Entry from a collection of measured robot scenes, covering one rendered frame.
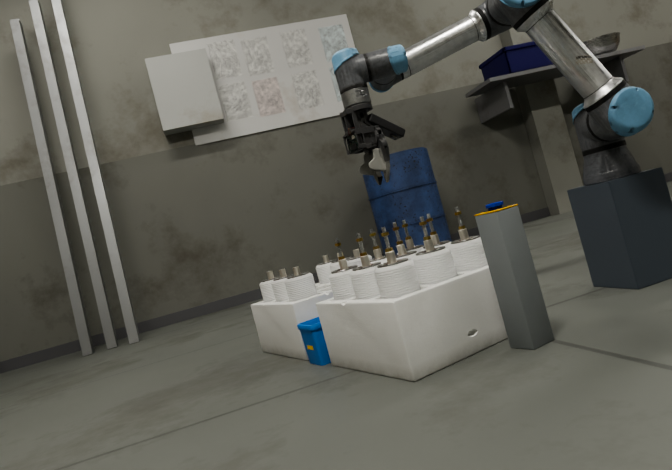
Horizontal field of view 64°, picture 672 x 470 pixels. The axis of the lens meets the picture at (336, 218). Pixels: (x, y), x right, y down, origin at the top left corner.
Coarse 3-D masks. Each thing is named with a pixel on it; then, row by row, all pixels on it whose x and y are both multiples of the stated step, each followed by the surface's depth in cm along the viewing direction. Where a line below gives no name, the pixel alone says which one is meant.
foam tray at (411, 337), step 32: (448, 288) 125; (480, 288) 129; (320, 320) 150; (352, 320) 134; (384, 320) 122; (416, 320) 119; (448, 320) 123; (480, 320) 128; (352, 352) 138; (384, 352) 125; (416, 352) 118; (448, 352) 122
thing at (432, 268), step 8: (448, 248) 132; (416, 256) 132; (424, 256) 130; (432, 256) 129; (440, 256) 129; (448, 256) 130; (416, 264) 132; (424, 264) 130; (432, 264) 129; (440, 264) 129; (448, 264) 129; (424, 272) 130; (432, 272) 129; (440, 272) 129; (448, 272) 129; (456, 272) 133; (424, 280) 130; (432, 280) 129; (440, 280) 129
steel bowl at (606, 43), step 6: (600, 36) 445; (606, 36) 444; (612, 36) 446; (618, 36) 450; (588, 42) 449; (594, 42) 447; (600, 42) 446; (606, 42) 445; (612, 42) 447; (618, 42) 452; (588, 48) 450; (594, 48) 449; (600, 48) 448; (606, 48) 448; (612, 48) 450; (594, 54) 452
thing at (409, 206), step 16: (400, 160) 389; (416, 160) 392; (368, 176) 403; (400, 176) 389; (416, 176) 390; (432, 176) 402; (368, 192) 410; (384, 192) 394; (400, 192) 389; (416, 192) 389; (432, 192) 396; (384, 208) 396; (400, 208) 389; (416, 208) 388; (432, 208) 393; (384, 224) 399; (400, 224) 390; (416, 224) 388; (416, 240) 388
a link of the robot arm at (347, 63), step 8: (352, 48) 142; (336, 56) 142; (344, 56) 141; (352, 56) 141; (360, 56) 141; (336, 64) 142; (344, 64) 141; (352, 64) 141; (360, 64) 140; (336, 72) 143; (344, 72) 141; (352, 72) 140; (360, 72) 141; (344, 80) 141; (352, 80) 140; (360, 80) 141; (368, 80) 143; (344, 88) 141; (352, 88) 140
